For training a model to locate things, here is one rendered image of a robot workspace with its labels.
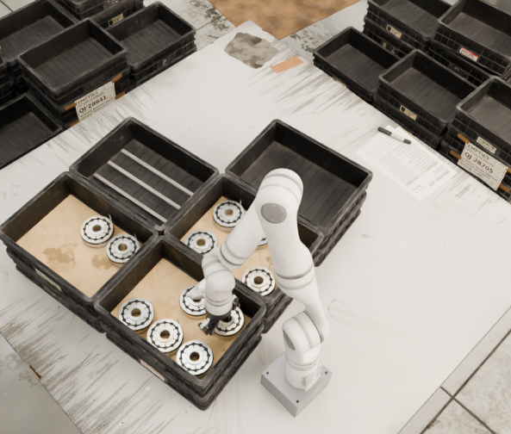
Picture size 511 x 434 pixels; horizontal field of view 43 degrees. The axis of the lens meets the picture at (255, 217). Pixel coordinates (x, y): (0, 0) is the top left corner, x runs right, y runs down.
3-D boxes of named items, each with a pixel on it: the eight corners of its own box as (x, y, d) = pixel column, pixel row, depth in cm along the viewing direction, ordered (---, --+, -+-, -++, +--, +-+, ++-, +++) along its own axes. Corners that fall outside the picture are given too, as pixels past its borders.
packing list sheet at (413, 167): (460, 170, 241) (460, 170, 241) (422, 204, 232) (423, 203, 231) (392, 121, 254) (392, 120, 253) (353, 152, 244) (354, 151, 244)
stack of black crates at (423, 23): (445, 62, 356) (464, 11, 328) (411, 89, 343) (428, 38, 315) (389, 27, 371) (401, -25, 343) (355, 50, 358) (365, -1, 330)
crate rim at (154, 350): (268, 309, 183) (269, 305, 181) (202, 391, 169) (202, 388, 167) (161, 237, 195) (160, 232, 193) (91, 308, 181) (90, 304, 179)
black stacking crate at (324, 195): (368, 195, 219) (374, 174, 210) (320, 253, 205) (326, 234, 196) (273, 139, 232) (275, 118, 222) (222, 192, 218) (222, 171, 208)
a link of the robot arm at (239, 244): (223, 228, 155) (213, 252, 149) (277, 157, 137) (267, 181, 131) (256, 246, 156) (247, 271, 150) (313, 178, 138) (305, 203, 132)
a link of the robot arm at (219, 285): (236, 308, 166) (227, 279, 170) (237, 281, 153) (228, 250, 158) (209, 314, 165) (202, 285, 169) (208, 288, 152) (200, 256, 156)
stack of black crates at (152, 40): (163, 52, 352) (158, -1, 324) (200, 80, 341) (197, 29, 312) (104, 86, 335) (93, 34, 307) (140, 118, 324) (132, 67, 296)
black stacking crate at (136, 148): (221, 193, 218) (221, 171, 208) (164, 252, 204) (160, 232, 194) (133, 138, 230) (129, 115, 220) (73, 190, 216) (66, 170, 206)
